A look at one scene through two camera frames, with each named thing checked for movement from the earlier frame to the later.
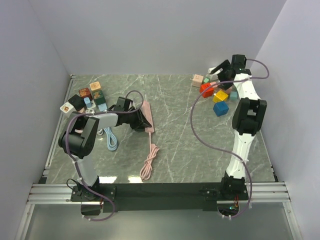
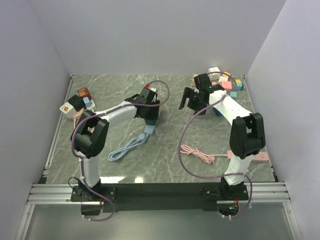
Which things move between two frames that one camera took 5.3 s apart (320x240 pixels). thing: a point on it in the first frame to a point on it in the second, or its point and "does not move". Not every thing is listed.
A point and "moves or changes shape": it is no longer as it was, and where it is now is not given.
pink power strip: (146, 109) moves or changes shape
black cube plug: (78, 102) does not move
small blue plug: (87, 102) does not move
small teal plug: (233, 96) does not move
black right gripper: (225, 65) to (187, 93)
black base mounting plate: (161, 197) does not move
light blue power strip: (102, 107) to (149, 129)
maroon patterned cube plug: (85, 92) does not move
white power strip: (93, 105) does not move
